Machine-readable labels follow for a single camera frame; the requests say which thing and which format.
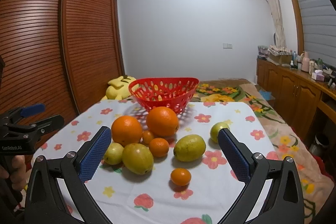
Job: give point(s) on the small green guava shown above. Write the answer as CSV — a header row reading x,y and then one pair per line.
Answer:
x,y
113,155
215,130

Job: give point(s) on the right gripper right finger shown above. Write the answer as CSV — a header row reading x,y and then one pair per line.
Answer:
x,y
284,200

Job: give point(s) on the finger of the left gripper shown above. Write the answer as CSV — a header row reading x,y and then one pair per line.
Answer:
x,y
33,132
31,109

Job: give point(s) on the brown louvered wardrobe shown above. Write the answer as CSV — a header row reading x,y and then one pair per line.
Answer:
x,y
61,53

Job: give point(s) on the person's left hand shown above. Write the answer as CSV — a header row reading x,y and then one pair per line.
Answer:
x,y
18,176

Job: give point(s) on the grey window roller blind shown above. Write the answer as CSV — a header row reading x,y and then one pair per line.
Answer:
x,y
318,22

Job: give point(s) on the beige curtain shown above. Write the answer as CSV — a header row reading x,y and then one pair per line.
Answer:
x,y
275,10

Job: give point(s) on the cardboard box of items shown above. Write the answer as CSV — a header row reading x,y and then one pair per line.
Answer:
x,y
279,55

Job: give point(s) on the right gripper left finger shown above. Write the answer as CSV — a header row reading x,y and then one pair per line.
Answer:
x,y
45,202

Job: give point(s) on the yellow-green pear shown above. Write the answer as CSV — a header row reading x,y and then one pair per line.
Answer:
x,y
189,148
137,158

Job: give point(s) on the white wall switch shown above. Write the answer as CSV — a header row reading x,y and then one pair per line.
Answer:
x,y
227,46

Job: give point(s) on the yellow pikachu plush toy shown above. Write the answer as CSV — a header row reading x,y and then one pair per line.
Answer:
x,y
118,89

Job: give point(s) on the small tangerine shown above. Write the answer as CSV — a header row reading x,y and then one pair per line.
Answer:
x,y
159,147
180,177
147,137

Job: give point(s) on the floral bed blanket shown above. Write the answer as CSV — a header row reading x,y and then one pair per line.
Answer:
x,y
316,183

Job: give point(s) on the white floral tablecloth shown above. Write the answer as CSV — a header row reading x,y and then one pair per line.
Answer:
x,y
126,197

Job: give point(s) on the large orange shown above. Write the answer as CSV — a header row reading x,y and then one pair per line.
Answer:
x,y
126,130
162,121

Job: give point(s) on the red plastic perforated basket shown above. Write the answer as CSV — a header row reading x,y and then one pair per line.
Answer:
x,y
171,92

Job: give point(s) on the small tangerine back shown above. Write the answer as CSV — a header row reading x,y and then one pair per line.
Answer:
x,y
147,137

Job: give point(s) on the wooden sideboard cabinet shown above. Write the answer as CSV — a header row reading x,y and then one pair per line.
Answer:
x,y
306,105

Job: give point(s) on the pink thermos jug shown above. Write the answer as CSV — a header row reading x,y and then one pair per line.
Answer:
x,y
305,61

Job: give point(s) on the small tangerine front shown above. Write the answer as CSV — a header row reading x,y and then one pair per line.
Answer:
x,y
180,177

